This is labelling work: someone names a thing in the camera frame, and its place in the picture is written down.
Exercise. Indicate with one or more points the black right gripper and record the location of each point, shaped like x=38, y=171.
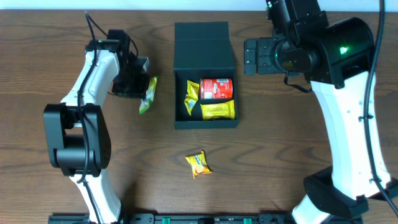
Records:
x=259, y=56

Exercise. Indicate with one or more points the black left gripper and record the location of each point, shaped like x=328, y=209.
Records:
x=134, y=86

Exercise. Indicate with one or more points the green yellow snack packet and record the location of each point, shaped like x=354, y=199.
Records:
x=150, y=94

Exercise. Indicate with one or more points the black box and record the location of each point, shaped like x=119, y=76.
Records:
x=202, y=51

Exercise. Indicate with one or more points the red soda can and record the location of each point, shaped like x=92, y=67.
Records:
x=216, y=88

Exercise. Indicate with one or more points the small yellow packet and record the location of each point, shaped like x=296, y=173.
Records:
x=192, y=96

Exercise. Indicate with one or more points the orange yellow snack packet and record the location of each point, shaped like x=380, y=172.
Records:
x=218, y=111

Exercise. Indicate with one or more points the yellow biscuit packet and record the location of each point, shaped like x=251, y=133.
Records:
x=198, y=164

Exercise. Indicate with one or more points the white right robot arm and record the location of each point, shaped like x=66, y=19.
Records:
x=338, y=62

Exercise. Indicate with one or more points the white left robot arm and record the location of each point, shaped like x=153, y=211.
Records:
x=78, y=140

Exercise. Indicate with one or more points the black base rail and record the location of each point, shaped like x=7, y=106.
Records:
x=148, y=218

